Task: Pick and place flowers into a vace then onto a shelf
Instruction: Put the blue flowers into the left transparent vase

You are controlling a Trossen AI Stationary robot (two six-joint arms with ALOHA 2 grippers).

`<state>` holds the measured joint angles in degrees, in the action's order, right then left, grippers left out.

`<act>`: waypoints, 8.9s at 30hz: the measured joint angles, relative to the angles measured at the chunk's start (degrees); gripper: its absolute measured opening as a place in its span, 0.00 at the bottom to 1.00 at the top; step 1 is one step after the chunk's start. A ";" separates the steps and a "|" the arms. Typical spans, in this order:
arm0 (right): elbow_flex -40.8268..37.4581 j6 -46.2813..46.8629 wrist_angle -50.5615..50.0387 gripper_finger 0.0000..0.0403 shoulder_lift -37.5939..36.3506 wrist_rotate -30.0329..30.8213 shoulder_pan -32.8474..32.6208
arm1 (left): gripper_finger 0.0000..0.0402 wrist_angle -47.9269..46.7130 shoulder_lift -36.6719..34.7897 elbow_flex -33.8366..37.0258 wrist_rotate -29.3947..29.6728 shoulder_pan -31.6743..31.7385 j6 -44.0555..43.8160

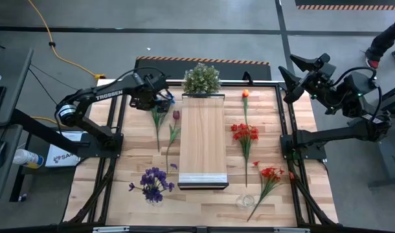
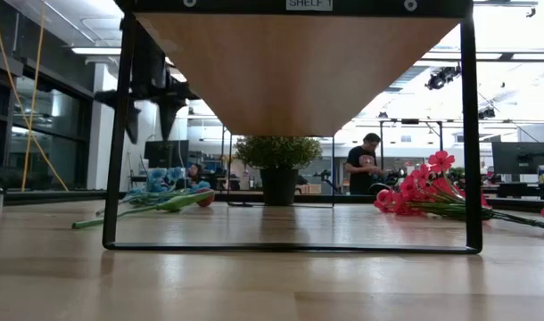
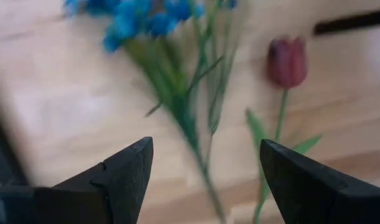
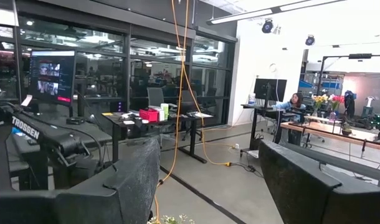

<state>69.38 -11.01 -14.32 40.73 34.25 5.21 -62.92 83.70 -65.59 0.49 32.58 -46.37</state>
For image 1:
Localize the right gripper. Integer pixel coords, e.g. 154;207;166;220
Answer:
278;54;337;104

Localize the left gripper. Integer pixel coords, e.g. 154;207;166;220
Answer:
130;74;175;113

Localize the dark red artificial tulip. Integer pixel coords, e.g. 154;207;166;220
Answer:
164;109;182;175

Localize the blue artificial flower bunch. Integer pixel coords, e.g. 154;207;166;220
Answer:
150;91;177;153

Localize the orange artificial tulip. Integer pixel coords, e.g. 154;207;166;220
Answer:
241;89;251;126

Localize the large red artificial flower bunch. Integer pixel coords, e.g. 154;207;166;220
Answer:
230;122;260;188

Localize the purple artificial flower bunch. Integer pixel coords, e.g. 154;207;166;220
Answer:
128;163;179;204

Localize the small red artificial flower bunch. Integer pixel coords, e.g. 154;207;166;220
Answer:
247;161;296;223

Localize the potted green bushy plant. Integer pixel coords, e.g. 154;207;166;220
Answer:
181;62;222;95

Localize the person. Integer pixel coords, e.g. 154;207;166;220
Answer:
365;11;395;70

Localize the clear glass vase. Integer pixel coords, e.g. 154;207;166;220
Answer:
235;193;256;210
144;195;165;208

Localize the white box with logo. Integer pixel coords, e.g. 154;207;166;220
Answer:
45;131;85;168

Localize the grey workstation desk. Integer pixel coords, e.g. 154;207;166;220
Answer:
0;47;90;203

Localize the white plastic bottle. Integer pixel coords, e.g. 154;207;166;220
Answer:
12;148;45;170

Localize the wooden shelf with black frame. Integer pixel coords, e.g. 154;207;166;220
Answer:
177;93;230;191

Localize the black metal table frame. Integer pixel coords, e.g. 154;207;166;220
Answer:
60;79;340;233

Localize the yellow power cable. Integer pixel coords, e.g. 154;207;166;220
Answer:
27;0;106;81
30;116;61;126

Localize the thin black floor cable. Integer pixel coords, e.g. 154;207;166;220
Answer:
27;67;58;107
28;63;95;95

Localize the silver metal bracket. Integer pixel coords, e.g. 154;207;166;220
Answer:
273;227;311;233
92;226;131;233

